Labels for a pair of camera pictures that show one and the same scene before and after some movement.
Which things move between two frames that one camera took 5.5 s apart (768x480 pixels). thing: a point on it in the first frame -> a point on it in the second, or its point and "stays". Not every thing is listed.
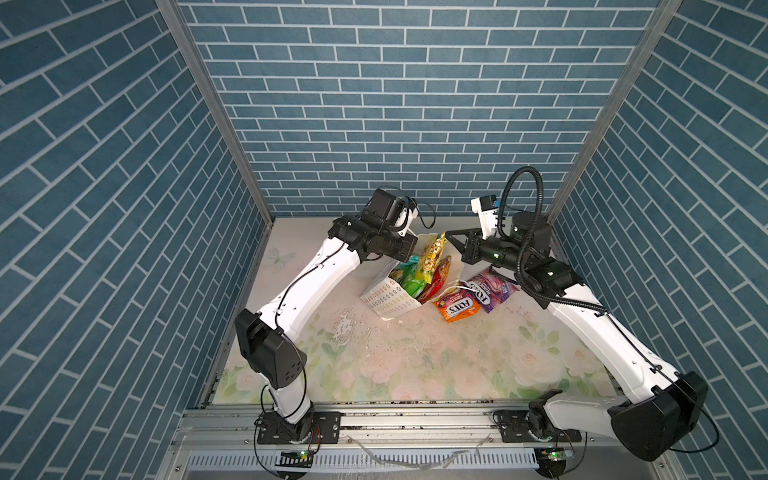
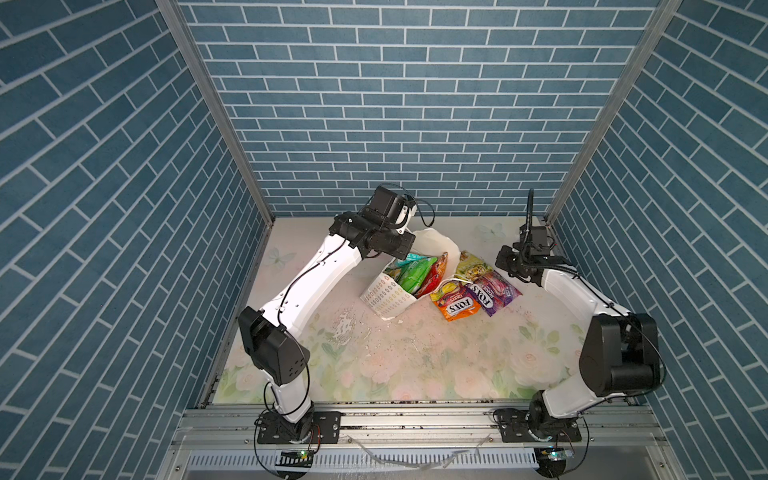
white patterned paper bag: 453,274 -> 386,297
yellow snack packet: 432,255 -> 471,266
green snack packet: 409,278 stays
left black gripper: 403,252 stays
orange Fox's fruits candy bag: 457,305 stays
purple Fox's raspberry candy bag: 491,289 stays
